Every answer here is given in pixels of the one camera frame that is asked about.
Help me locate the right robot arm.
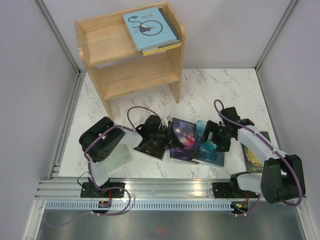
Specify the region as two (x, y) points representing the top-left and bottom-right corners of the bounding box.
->
(200, 107), (306, 205)

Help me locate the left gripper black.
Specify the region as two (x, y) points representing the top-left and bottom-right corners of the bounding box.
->
(149, 126), (185, 151)

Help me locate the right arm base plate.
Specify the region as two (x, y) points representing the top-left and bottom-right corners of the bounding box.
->
(212, 182), (259, 199)

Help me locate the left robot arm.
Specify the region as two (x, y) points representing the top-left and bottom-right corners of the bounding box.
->
(79, 115), (184, 198)

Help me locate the yellow book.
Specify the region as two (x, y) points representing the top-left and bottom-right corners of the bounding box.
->
(142, 42), (182, 56)

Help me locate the Robinson Crusoe purple book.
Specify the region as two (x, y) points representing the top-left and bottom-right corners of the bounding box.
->
(169, 117), (196, 163)

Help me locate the aluminium rail beam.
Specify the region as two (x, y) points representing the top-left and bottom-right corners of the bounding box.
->
(34, 177), (308, 201)

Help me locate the black book with barcode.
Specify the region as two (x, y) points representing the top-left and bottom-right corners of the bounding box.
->
(145, 8), (181, 50)

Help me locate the white slotted cable duct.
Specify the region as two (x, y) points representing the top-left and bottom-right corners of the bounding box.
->
(45, 199), (236, 211)

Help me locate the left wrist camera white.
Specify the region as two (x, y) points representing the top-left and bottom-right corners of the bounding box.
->
(164, 115), (173, 123)

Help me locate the Wuthering Heights blue book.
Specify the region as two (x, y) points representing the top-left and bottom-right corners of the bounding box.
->
(133, 119), (173, 161)

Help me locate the light blue SO book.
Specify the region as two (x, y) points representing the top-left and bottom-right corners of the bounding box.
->
(123, 7), (176, 52)

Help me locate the dark green gold book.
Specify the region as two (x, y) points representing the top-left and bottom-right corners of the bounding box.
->
(241, 144), (263, 173)

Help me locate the teal underwater cover book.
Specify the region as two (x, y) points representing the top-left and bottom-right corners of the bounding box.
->
(192, 120), (225, 168)

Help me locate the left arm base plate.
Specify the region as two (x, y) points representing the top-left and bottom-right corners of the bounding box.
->
(80, 181), (124, 199)

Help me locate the wooden two-tier shelf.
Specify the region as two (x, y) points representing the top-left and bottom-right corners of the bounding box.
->
(74, 2), (186, 120)

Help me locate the pale green book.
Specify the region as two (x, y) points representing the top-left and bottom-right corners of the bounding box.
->
(106, 144), (133, 173)

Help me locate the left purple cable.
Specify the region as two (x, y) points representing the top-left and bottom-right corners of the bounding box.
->
(44, 106), (153, 230)

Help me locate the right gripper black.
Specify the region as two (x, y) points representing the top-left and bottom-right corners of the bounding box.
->
(198, 120), (233, 153)

